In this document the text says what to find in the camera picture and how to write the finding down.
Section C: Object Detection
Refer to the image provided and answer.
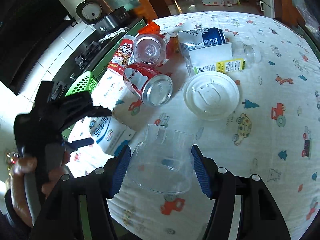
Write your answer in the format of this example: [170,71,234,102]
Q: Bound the black range hood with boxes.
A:
[1,0,75,95]

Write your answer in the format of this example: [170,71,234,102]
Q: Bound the person's left hand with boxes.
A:
[8,152,72,227]

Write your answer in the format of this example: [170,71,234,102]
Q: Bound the red cola can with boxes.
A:
[123,63,173,107]

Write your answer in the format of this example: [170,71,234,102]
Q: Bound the white cloth on counter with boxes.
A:
[98,27,129,43]

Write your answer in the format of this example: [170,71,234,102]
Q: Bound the green plastic mesh basket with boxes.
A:
[66,71,98,96]

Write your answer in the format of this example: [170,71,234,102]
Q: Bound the white milk carton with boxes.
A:
[84,116,136,157]

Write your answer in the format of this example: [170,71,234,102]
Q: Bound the white plastic cup lid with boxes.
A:
[183,71,240,121]

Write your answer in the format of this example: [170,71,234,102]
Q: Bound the clear bottle white label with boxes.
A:
[185,41,262,76]

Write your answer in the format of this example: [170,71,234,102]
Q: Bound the green kitchen cabinets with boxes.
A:
[61,18,148,140]

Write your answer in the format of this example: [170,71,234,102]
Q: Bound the clear plastic cup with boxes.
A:
[127,124,194,195]

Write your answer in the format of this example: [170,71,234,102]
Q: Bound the red white snack cup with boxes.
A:
[107,35,135,76]

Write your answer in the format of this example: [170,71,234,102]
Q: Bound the golden energy drink bottle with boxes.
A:
[133,33,176,68]

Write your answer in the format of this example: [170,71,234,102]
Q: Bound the black rice cooker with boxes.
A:
[76,0,131,35]

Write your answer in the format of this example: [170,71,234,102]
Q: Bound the orange snack wrapper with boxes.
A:
[138,21,161,35]

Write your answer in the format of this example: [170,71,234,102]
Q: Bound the black gas stove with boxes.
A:
[53,41,104,85]

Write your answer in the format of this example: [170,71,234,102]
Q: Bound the silver blue beer can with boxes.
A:
[178,27,226,55]

